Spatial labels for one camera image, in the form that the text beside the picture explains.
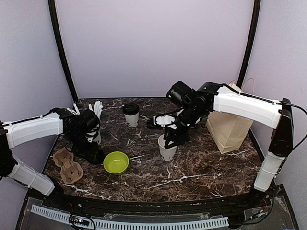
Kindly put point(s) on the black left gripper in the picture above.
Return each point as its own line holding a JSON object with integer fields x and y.
{"x": 94, "y": 149}

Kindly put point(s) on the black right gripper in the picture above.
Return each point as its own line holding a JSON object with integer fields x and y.
{"x": 180, "y": 138}

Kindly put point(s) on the black plastic cup lid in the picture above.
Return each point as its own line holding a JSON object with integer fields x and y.
{"x": 97, "y": 159}

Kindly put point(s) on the white paper coffee cup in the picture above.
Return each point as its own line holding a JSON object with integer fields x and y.
{"x": 132, "y": 120}

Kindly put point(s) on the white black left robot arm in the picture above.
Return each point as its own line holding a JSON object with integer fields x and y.
{"x": 75, "y": 126}

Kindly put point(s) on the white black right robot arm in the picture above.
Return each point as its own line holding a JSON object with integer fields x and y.
{"x": 214, "y": 97}

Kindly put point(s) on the brown paper takeout bag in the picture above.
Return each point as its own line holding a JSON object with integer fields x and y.
{"x": 227, "y": 130}

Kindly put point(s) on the white cup holding straws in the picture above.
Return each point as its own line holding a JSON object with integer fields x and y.
{"x": 97, "y": 137}

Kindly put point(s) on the brown cardboard cup carrier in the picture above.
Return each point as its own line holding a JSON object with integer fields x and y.
{"x": 70, "y": 171}

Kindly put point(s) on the lime green bowl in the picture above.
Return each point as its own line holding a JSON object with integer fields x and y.
{"x": 116, "y": 162}

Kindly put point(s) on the bundle of white wrapped straws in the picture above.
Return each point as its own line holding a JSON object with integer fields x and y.
{"x": 96, "y": 108}

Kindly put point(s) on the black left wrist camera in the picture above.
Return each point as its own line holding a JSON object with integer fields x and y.
{"x": 89, "y": 121}

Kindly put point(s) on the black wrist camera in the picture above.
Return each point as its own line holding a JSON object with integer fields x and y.
{"x": 89, "y": 121}
{"x": 180, "y": 94}

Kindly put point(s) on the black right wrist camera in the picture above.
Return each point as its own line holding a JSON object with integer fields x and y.
{"x": 180, "y": 94}

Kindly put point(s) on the white slotted cable duct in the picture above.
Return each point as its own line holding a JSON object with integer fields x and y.
{"x": 129, "y": 222}

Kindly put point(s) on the black front table rail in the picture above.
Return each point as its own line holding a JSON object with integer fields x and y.
{"x": 84, "y": 202}

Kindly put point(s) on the black corner frame post right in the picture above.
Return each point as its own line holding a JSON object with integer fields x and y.
{"x": 250, "y": 42}

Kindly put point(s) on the black corner frame post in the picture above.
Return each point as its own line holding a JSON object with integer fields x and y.
{"x": 60, "y": 48}
{"x": 250, "y": 42}

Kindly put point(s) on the black corner frame post left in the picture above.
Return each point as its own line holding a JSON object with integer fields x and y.
{"x": 60, "y": 48}

